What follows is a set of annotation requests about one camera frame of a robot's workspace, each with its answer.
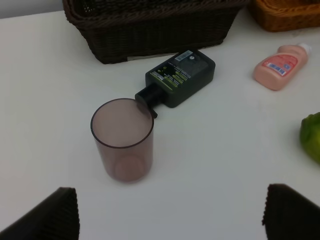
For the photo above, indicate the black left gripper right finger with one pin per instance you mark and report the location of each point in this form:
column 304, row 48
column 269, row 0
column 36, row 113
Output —
column 288, row 215

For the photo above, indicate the dark brown wicker basket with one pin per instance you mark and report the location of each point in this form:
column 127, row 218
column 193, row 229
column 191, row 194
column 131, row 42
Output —
column 116, row 30

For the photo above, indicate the translucent purple plastic cup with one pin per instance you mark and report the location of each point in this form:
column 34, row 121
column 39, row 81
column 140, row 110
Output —
column 123, row 132

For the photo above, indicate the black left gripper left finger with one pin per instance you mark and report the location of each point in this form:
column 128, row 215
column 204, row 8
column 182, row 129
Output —
column 55, row 218

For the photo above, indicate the pink lotion bottle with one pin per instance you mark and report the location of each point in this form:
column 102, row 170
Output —
column 277, row 70

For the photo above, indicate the green papaya fruit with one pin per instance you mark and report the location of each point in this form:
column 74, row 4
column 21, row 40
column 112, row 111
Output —
column 309, row 136

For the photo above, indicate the orange wicker basket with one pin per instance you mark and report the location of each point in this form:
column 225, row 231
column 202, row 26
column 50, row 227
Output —
column 285, row 15

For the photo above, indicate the dark green pump bottle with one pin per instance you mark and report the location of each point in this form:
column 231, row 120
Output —
column 176, row 79

